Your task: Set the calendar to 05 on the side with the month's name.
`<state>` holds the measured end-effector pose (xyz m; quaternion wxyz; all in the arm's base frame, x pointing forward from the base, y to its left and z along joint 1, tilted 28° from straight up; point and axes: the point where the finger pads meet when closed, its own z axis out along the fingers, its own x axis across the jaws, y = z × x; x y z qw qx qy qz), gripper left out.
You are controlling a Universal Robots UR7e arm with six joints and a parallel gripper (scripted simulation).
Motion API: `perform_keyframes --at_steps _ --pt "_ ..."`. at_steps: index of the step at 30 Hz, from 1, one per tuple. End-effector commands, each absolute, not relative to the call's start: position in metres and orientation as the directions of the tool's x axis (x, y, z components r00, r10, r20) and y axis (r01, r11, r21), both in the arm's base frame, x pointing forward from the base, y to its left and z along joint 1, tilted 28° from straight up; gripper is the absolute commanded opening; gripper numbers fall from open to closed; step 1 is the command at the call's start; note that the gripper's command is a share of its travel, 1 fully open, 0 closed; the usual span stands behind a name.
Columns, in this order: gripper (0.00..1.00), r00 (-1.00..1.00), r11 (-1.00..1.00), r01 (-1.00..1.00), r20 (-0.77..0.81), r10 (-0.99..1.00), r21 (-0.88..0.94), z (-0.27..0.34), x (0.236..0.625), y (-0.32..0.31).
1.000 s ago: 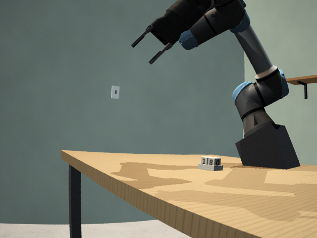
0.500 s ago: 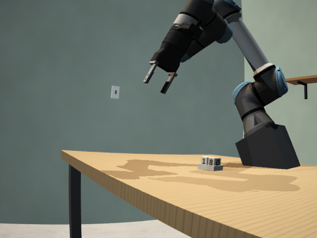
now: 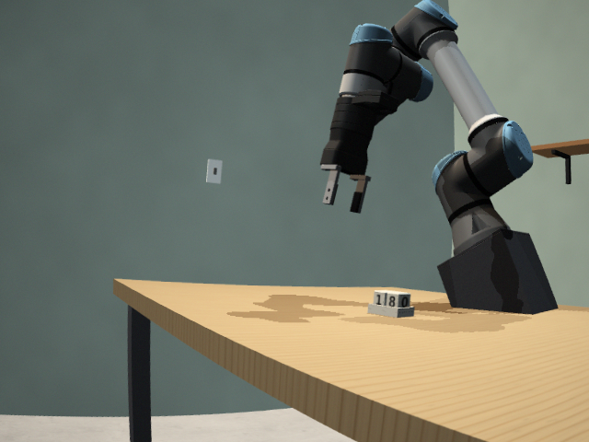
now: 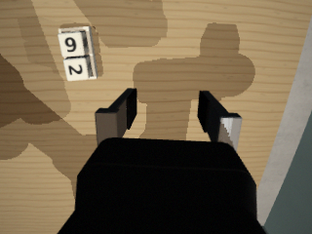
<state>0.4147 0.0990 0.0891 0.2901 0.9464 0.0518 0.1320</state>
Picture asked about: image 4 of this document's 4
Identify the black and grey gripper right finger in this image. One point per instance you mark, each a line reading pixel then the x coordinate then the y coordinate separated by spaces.
pixel 217 121

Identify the white shallow tray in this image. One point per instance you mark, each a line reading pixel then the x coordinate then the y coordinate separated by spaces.
pixel 90 45

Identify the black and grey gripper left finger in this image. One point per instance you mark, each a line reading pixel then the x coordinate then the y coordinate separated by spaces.
pixel 118 117

